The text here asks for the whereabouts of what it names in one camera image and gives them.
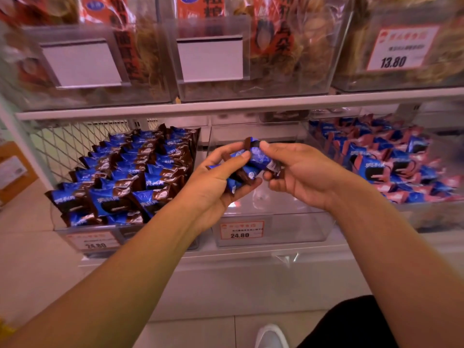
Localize person's left hand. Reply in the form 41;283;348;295
174;141;262;236

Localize person's right hand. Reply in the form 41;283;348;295
260;140;351;211

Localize blue brown snack packet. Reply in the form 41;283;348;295
243;137;283;175
207;150;262;195

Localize person's right forearm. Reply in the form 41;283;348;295
326;174;464;348

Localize person's left forearm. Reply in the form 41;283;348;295
0;198;203;348

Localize white shelf board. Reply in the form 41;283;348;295
14;87;464;122

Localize large clear plastic bin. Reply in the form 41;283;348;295
159;0;354;103
0;0;173;112
332;0;464;93

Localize empty clear plastic bin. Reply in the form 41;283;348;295
207;121;336;248

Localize blank white label card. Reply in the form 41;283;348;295
40;38;124;88
176;35;244;83

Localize rows of blue brown packets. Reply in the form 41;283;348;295
44;124;201;227

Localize pile of blue pink packets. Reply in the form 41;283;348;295
308;114;464;204

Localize red labelled snack bag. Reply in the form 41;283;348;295
249;0;302;59
78;0;145;84

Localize white shelf base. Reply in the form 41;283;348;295
78;228;464;323

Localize large white red price tag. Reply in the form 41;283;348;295
366;25;440;72

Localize white shoe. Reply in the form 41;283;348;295
255;324;290;348

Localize black trouser leg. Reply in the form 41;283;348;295
297;295;399;348

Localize brown cardboard box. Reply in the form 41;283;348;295
0;141;39;207

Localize white wire mesh panel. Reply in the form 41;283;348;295
29;119;161;184

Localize white shelf upright post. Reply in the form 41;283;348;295
0;94;56;192

